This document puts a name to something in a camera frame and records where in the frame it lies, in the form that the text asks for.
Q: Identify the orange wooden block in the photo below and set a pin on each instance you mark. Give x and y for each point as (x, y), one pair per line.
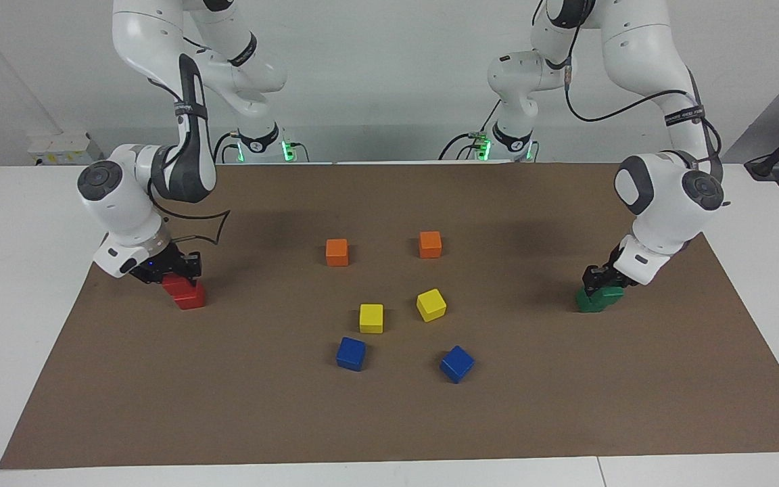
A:
(430, 245)
(337, 252)

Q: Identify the blue wooden block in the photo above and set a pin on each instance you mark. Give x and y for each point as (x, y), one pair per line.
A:
(457, 364)
(351, 354)

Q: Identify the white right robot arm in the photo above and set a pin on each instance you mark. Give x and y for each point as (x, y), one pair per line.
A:
(122, 196)

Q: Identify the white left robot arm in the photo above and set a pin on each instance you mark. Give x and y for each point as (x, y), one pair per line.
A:
(673, 210)

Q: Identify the brown table mat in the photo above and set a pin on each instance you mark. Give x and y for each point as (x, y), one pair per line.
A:
(227, 406)

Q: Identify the red wooden block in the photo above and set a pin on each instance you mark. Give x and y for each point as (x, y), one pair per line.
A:
(174, 286)
(192, 299)

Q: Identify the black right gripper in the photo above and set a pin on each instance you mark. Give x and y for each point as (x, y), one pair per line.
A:
(170, 260)

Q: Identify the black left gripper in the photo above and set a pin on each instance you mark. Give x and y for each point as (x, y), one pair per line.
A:
(607, 272)

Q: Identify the yellow wooden block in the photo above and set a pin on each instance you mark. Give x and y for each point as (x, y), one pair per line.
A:
(431, 305)
(371, 318)

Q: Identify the white power strip box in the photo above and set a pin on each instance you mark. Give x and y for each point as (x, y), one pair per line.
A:
(61, 149)

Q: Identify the green wooden block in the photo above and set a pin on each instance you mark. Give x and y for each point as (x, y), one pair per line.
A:
(609, 295)
(589, 306)

